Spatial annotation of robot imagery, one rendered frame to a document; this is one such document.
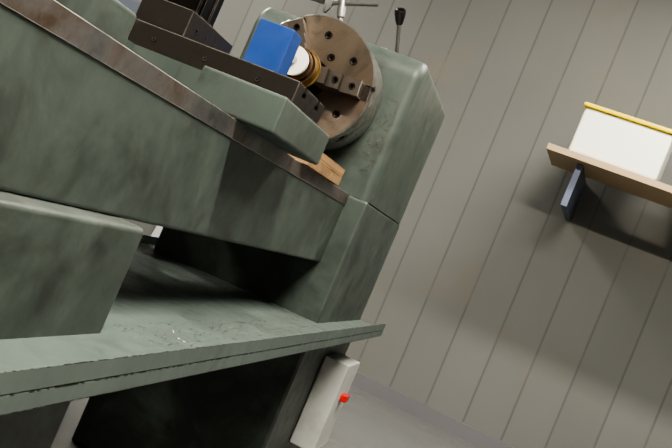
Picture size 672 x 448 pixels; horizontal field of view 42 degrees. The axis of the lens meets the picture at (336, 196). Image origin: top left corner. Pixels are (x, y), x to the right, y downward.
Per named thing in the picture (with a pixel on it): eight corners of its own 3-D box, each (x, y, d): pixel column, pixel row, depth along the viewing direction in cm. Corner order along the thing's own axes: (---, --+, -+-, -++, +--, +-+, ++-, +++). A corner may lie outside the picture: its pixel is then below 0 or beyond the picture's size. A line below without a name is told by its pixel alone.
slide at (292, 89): (117, 50, 168) (126, 29, 168) (315, 129, 157) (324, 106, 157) (70, 20, 150) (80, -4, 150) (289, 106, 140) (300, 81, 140)
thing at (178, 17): (178, 52, 169) (188, 28, 169) (223, 69, 167) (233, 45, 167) (133, 18, 149) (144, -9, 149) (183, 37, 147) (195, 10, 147)
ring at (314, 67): (294, 47, 203) (284, 35, 194) (329, 60, 201) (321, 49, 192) (278, 83, 203) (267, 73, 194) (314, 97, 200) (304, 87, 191)
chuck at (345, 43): (234, 108, 219) (301, 3, 219) (335, 173, 212) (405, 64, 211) (222, 100, 211) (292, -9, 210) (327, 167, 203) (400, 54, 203)
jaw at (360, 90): (327, 74, 209) (373, 87, 206) (321, 94, 209) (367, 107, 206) (317, 62, 198) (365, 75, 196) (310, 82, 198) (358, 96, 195)
